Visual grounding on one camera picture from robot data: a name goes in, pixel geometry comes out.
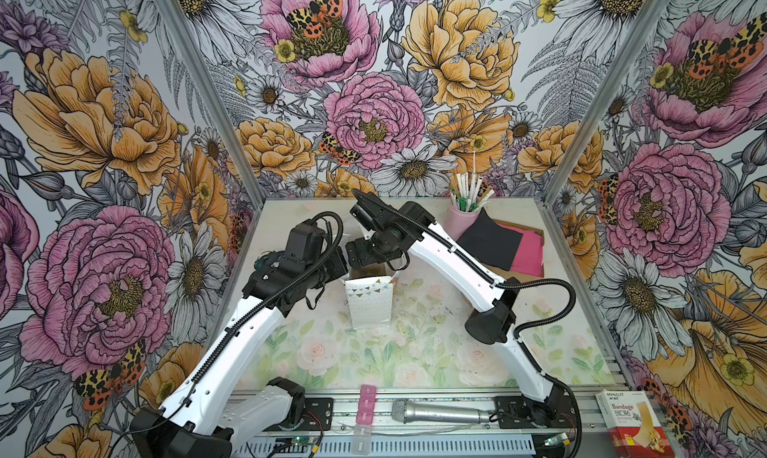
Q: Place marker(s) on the bandage box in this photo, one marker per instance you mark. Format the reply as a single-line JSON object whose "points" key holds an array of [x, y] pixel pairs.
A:
{"points": [[633, 426]]}

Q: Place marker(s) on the brown cardboard sheet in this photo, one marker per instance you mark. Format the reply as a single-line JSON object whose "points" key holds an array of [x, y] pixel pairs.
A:
{"points": [[536, 230]]}

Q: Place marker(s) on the white cartoon gift bag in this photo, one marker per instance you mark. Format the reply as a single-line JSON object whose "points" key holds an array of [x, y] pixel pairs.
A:
{"points": [[369, 294]]}

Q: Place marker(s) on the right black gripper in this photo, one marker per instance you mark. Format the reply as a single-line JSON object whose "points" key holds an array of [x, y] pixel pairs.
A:
{"points": [[366, 257]]}

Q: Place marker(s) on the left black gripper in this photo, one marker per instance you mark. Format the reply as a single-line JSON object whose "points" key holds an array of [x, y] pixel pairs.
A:
{"points": [[334, 255]]}

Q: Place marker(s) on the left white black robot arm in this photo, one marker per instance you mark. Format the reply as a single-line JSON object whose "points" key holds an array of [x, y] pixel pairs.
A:
{"points": [[194, 421]]}

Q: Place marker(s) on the bundle of wrapped straws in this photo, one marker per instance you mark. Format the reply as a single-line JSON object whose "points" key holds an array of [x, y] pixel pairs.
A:
{"points": [[468, 191]]}

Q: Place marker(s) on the teal alarm clock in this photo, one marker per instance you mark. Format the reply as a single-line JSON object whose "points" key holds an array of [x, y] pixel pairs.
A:
{"points": [[263, 261]]}

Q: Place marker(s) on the black napkin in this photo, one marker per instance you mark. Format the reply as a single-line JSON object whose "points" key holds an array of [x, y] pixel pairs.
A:
{"points": [[490, 243]]}

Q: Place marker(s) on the pink napkin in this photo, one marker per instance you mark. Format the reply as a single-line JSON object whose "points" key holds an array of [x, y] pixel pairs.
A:
{"points": [[527, 251]]}

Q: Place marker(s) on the pink straw holder cup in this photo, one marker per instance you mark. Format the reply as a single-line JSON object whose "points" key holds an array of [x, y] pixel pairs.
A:
{"points": [[458, 222]]}

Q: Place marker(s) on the pink pill organizer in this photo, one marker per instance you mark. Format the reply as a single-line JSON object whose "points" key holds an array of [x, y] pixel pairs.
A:
{"points": [[362, 438]]}

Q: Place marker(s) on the silver microphone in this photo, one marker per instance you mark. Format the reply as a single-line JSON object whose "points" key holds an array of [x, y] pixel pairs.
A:
{"points": [[409, 411]]}

